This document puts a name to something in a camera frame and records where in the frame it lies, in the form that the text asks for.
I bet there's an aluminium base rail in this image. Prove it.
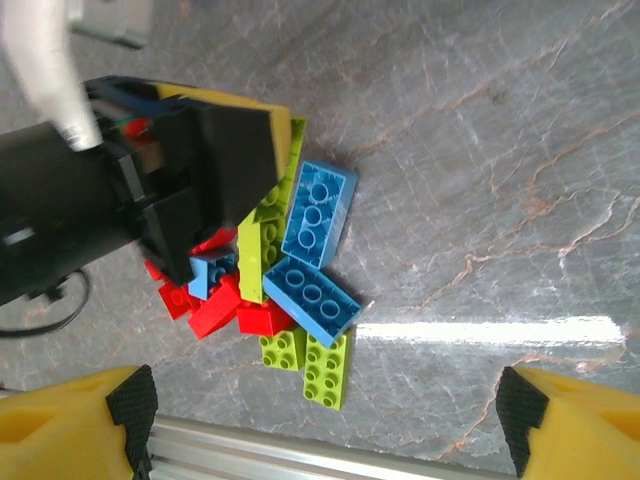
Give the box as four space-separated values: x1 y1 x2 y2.
134 417 521 480

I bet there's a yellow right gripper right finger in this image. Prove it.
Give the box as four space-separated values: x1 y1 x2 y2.
496 365 640 480

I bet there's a blue small lego brick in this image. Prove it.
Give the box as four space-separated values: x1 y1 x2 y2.
188 251 237 301

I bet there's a lime green long lego brick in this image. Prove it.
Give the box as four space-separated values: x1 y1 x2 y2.
237 117 308 305
302 329 352 412

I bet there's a thin black cable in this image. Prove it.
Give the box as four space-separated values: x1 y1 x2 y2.
0 268 92 337

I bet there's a red lego brick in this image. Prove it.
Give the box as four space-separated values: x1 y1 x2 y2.
236 298 297 337
192 227 239 255
143 258 169 284
157 279 202 321
187 273 245 341

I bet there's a blue long lego brick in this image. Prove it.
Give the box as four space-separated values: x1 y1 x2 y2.
262 255 363 349
280 160 360 271

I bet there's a lime green square lego brick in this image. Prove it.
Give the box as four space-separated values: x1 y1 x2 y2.
258 327 307 373

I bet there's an aluminium side rail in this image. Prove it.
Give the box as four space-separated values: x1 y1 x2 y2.
68 0 152 50

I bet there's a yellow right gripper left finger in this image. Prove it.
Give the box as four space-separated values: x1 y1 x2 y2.
0 364 159 480

